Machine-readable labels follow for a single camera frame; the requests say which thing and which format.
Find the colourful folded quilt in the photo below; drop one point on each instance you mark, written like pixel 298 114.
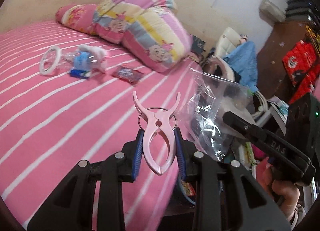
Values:
pixel 149 29

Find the white tape roll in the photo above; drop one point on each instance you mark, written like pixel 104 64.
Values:
pixel 50 60

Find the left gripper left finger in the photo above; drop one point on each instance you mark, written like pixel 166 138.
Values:
pixel 91 190

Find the clear crushed plastic bottle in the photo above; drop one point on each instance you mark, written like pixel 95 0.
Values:
pixel 79 60

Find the clear plastic bag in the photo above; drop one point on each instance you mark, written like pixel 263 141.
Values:
pixel 202 114

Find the person's right hand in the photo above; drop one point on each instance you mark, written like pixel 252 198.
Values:
pixel 286 189

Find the red printed bag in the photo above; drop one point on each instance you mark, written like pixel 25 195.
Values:
pixel 301 64

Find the dark red candy wrapper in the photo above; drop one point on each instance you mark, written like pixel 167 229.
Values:
pixel 128 74

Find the brown wooden wardrobe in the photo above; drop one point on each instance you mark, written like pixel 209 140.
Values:
pixel 272 77

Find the white office chair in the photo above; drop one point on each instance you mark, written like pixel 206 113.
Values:
pixel 227 42

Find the blue white small packet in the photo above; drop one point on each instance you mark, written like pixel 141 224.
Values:
pixel 80 74

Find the pink striped bed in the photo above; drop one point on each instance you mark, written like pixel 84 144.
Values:
pixel 48 124

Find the blue cloth on chair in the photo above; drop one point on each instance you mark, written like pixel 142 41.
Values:
pixel 243 60

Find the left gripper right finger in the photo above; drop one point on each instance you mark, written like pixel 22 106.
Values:
pixel 227 195

